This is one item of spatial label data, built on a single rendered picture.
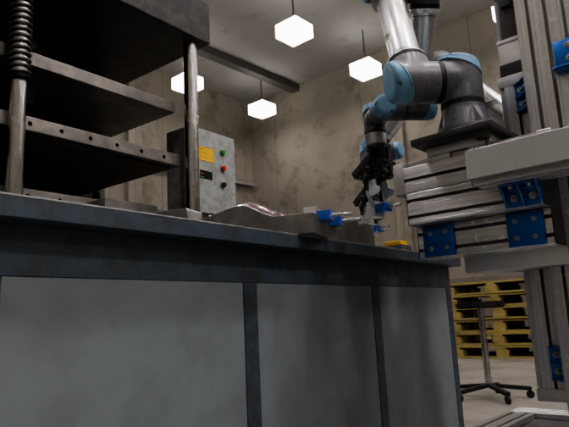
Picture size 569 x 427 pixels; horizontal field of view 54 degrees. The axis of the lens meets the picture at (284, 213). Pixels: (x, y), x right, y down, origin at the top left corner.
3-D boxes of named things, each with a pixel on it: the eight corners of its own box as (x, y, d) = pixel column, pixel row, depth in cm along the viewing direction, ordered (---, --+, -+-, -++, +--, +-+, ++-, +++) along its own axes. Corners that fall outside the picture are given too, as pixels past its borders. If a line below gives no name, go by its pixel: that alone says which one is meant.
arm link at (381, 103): (406, 91, 182) (397, 104, 193) (373, 91, 181) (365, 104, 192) (409, 113, 181) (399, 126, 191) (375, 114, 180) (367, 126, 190)
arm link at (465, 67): (493, 95, 149) (487, 47, 151) (444, 96, 147) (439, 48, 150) (474, 112, 160) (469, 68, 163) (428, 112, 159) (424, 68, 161)
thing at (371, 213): (406, 212, 184) (405, 196, 185) (396, 211, 181) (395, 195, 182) (376, 219, 194) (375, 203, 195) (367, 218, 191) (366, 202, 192)
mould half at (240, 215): (339, 242, 171) (337, 207, 173) (313, 232, 147) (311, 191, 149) (196, 256, 188) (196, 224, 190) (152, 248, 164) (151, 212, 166)
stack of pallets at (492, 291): (579, 352, 665) (568, 277, 681) (560, 358, 597) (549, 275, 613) (476, 352, 743) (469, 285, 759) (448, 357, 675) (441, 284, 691)
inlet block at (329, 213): (355, 224, 155) (353, 205, 156) (350, 221, 150) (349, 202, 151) (310, 229, 159) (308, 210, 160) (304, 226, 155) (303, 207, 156)
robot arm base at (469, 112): (504, 137, 153) (499, 102, 155) (482, 124, 142) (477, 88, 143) (452, 150, 163) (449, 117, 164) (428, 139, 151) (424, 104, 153)
